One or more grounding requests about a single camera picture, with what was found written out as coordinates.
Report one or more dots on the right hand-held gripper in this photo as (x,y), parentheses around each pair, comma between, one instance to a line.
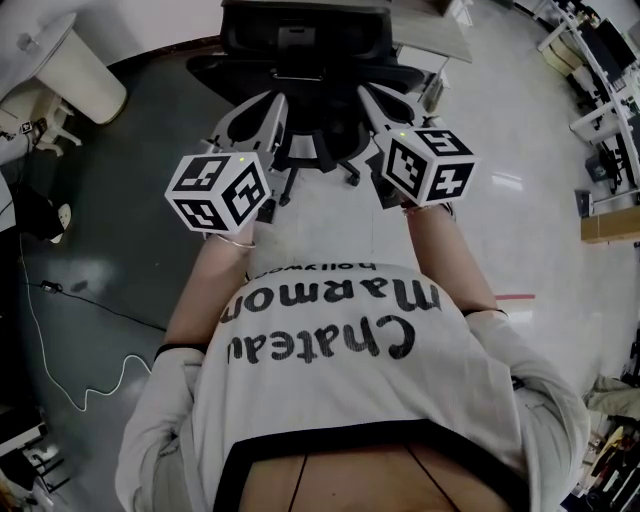
(425,170)

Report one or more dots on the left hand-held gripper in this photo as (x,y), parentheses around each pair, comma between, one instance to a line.
(215,195)

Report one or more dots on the black mesh office chair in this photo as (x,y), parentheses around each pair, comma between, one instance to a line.
(320,45)

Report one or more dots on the person's right forearm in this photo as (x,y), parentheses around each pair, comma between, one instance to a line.
(450,260)

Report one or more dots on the person's left forearm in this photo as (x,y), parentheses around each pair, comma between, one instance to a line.
(205,290)

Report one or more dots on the grey wooden desk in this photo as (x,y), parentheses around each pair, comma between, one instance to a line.
(430,35)

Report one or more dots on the white cylindrical bin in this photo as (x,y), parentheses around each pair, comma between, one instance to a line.
(85,80)

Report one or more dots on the white shoe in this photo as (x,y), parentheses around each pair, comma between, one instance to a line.
(62,217)

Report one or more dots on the white plastic stool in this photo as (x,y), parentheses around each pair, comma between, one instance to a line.
(40,117)

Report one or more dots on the brown cardboard box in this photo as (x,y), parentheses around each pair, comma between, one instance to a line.
(612,226)

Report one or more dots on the black bag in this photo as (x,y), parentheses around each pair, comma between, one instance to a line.
(25,215)

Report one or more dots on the black power adapter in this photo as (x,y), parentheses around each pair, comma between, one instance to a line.
(51,286)

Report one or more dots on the black equipment rack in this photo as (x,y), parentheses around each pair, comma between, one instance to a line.
(25,450)

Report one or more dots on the white frame workstation desk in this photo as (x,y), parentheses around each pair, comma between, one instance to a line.
(607,90)

